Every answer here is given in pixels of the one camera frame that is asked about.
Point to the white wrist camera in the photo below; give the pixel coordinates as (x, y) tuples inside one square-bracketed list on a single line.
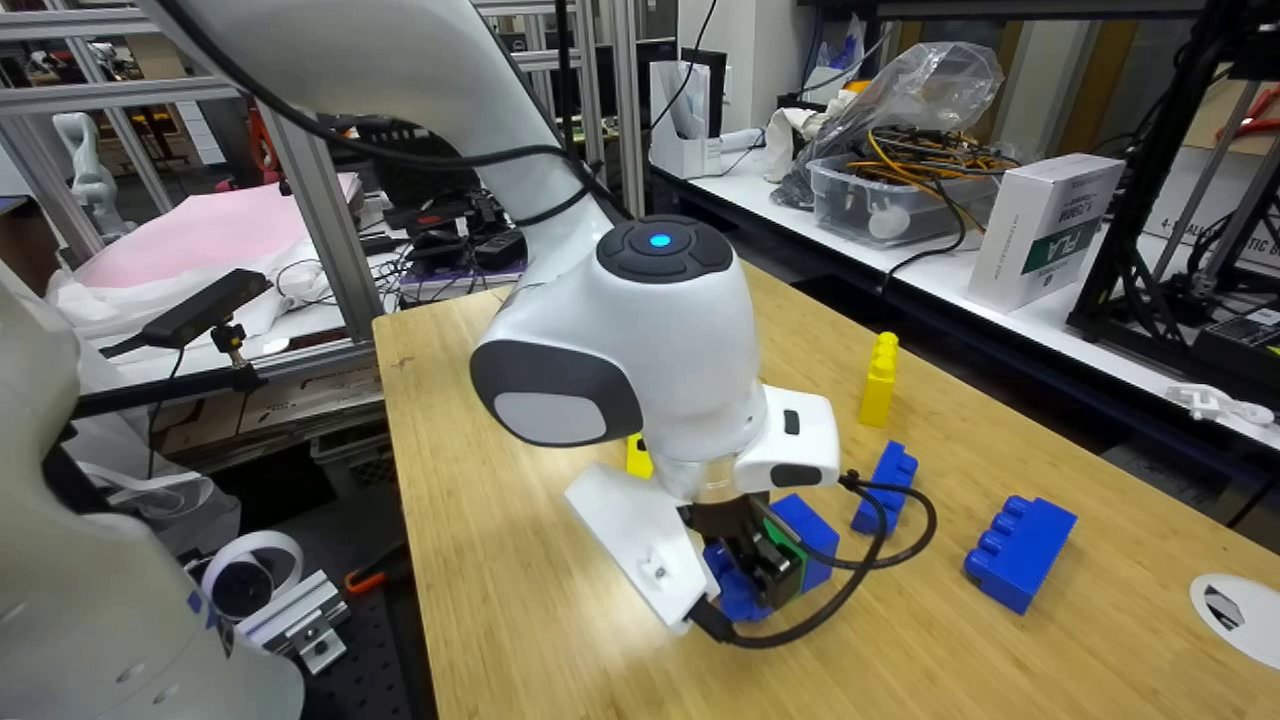
[(640, 546)]

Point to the white cloth bag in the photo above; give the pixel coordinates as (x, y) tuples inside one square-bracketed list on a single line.
[(794, 143)]

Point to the blue long building block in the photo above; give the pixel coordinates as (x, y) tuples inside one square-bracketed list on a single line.
[(1023, 561)]

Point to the white curved plastic part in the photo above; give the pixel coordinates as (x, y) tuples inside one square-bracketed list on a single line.
[(81, 173)]

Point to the aluminium frame post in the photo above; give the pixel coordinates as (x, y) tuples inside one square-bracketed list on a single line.
[(326, 242)]

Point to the black tablet device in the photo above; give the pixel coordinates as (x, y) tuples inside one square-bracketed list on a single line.
[(203, 310)]

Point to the blue narrow building block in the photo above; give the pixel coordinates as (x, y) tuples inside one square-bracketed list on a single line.
[(885, 500)]

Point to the clear plastic bin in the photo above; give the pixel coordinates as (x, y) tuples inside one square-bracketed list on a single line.
[(865, 214)]

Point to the clear plastic bag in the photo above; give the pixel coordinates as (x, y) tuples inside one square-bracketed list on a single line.
[(935, 86)]

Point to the white plastic bag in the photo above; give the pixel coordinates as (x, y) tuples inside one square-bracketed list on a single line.
[(162, 500)]

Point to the yellow square building block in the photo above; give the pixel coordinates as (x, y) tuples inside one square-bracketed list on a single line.
[(876, 387)]

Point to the white cardboard box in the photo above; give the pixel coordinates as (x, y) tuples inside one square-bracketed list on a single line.
[(1026, 214)]

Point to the cardboard box under shelf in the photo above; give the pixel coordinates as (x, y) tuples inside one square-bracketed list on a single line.
[(266, 415)]

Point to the yellow long building block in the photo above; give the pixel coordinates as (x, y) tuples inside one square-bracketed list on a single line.
[(640, 463)]

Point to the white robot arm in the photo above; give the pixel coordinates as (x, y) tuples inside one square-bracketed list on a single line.
[(654, 347)]

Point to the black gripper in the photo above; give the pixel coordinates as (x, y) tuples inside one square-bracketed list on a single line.
[(724, 518)]

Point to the pink foam sheet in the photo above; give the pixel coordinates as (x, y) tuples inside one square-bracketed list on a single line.
[(203, 242)]

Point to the white round clamp device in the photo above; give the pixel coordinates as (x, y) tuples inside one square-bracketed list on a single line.
[(287, 614)]

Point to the black printer frame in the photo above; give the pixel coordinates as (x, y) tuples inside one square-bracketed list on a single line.
[(1133, 319)]

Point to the white workbench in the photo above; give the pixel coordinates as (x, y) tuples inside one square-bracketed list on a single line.
[(1053, 328)]

